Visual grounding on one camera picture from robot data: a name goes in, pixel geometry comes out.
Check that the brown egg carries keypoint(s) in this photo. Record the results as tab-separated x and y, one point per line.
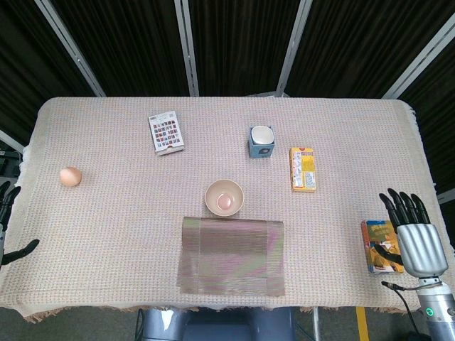
70	176

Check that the white square cup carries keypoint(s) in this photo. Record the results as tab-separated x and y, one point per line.
262	135

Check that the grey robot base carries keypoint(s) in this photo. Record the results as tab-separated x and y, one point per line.
213	327

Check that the brown woven placemat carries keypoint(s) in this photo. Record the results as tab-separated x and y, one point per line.
231	255

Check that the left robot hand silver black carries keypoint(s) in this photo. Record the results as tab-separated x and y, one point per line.
23	249

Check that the white box with colourful grid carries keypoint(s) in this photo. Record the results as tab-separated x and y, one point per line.
166	133

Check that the black equipment beside table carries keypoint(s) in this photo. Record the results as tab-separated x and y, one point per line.
7	163

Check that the grey metal partition post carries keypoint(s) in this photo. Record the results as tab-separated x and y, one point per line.
419	58
71	49
293	49
186	53

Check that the dark pleated curtain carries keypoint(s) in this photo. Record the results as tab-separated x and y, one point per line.
241	42

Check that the yellow flat carton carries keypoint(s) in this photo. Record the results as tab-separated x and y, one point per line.
303	170

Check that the beige woven tablecloth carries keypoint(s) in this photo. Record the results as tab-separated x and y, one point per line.
106	231

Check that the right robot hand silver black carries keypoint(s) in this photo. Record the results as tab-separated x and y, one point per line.
421	248

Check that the beige round bowl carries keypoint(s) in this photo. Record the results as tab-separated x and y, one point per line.
213	199

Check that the blue speaker carton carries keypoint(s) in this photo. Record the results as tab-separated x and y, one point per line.
261	152

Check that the orange and blue snack box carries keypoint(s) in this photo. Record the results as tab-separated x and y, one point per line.
373	241

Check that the metal table leg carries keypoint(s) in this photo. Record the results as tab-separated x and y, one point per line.
316	325

